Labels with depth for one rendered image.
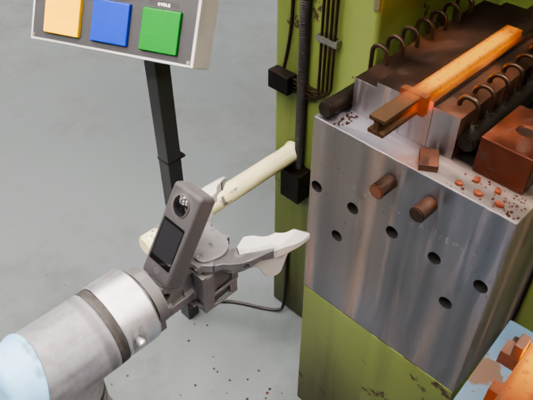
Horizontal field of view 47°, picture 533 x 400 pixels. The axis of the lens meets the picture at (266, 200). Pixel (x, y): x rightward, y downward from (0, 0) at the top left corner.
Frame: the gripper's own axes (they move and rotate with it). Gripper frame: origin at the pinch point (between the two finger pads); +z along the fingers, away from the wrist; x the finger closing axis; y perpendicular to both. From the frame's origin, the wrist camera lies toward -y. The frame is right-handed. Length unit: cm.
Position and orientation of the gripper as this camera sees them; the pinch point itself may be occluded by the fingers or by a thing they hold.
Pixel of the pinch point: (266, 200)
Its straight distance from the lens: 77.9
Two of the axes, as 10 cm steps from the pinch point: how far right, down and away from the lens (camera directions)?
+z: 7.0, -4.8, 5.3
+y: 0.0, 7.4, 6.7
